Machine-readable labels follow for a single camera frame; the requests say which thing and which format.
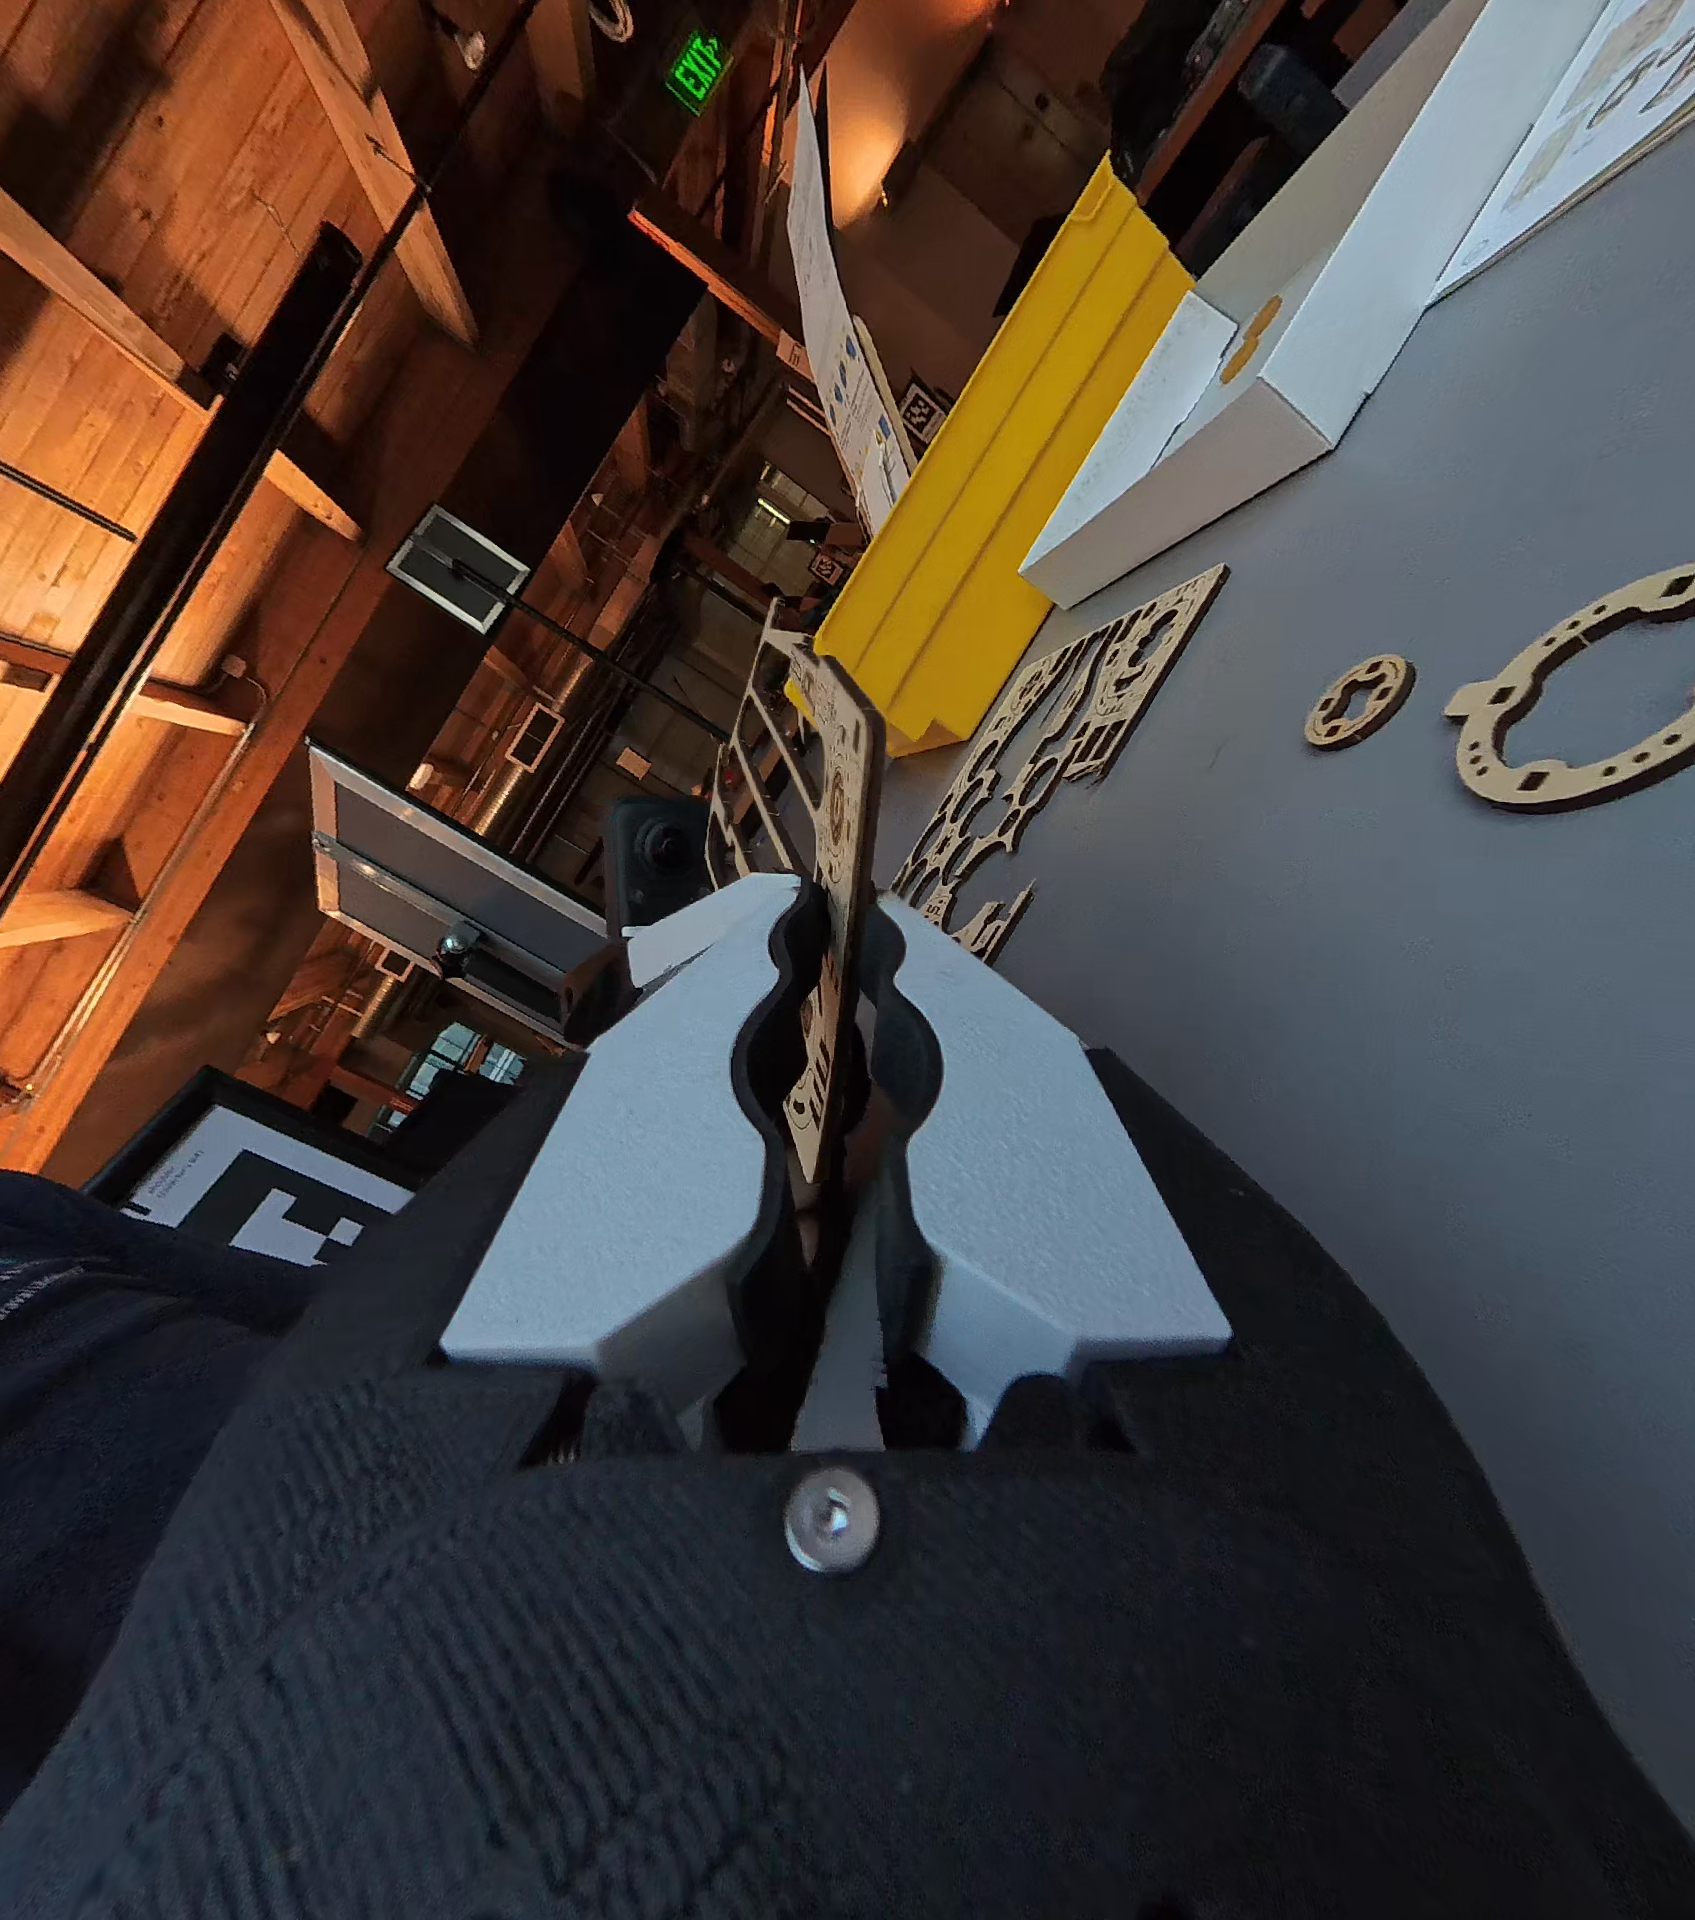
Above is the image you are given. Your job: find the person's blue sweatshirt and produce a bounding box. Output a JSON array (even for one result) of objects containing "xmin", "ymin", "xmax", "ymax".
[{"xmin": 0, "ymin": 1153, "xmax": 340, "ymax": 1920}]

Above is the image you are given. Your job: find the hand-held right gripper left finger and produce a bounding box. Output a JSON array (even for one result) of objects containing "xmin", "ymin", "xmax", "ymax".
[{"xmin": 440, "ymin": 874, "xmax": 826, "ymax": 1449}]

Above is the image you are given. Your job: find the grey framed panel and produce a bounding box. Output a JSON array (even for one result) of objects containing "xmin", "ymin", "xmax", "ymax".
[{"xmin": 308, "ymin": 738, "xmax": 610, "ymax": 1043}]

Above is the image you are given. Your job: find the long wooden parts sheet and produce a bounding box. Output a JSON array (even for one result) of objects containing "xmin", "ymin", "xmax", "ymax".
[{"xmin": 782, "ymin": 636, "xmax": 890, "ymax": 1202}]

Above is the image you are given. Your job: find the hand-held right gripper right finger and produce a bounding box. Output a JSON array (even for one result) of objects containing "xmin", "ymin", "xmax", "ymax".
[{"xmin": 848, "ymin": 894, "xmax": 1231, "ymax": 1449}]

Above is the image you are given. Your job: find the black ceiling track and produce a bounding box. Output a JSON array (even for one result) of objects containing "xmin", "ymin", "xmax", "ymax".
[{"xmin": 0, "ymin": 224, "xmax": 366, "ymax": 1082}]

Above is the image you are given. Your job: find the wooden cutout frame sheet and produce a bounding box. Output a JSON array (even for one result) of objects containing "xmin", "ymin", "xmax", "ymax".
[{"xmin": 704, "ymin": 596, "xmax": 812, "ymax": 888}]

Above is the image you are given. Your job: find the white cardboard box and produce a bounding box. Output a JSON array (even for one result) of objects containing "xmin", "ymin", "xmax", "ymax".
[{"xmin": 1019, "ymin": 0, "xmax": 1613, "ymax": 609}]

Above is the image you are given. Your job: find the green exit sign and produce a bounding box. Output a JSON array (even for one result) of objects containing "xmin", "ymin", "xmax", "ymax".
[{"xmin": 660, "ymin": 25, "xmax": 736, "ymax": 119}]

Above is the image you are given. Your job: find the printed instruction paper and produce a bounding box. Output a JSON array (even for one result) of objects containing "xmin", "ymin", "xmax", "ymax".
[{"xmin": 1431, "ymin": 0, "xmax": 1695, "ymax": 301}]

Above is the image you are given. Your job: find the square ceiling light fixture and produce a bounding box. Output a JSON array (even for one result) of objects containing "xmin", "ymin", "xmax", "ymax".
[{"xmin": 386, "ymin": 504, "xmax": 534, "ymax": 636}]

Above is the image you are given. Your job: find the small wooden ring part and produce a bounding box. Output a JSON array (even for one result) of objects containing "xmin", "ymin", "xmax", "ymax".
[{"xmin": 1303, "ymin": 653, "xmax": 1415, "ymax": 749}]

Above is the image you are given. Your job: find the flat wooden punched-out sheet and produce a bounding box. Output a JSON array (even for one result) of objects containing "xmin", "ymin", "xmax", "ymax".
[{"xmin": 890, "ymin": 562, "xmax": 1231, "ymax": 965}]

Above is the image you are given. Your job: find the yellow plastic bin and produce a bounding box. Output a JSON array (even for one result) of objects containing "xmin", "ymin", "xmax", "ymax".
[{"xmin": 788, "ymin": 149, "xmax": 1197, "ymax": 755}]

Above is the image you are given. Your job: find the framed black-white marker sign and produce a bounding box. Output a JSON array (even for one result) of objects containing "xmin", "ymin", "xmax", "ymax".
[{"xmin": 82, "ymin": 1063, "xmax": 422, "ymax": 1277}]

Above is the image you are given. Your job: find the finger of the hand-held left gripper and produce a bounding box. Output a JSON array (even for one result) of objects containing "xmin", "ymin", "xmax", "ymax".
[{"xmin": 620, "ymin": 876, "xmax": 752, "ymax": 992}]

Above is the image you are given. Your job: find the white poster board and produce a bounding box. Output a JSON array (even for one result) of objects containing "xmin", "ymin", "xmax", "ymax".
[{"xmin": 784, "ymin": 66, "xmax": 924, "ymax": 534}]

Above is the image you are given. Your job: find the large wooden ring part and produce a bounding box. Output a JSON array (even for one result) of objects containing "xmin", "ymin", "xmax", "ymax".
[{"xmin": 1443, "ymin": 557, "xmax": 1695, "ymax": 816}]

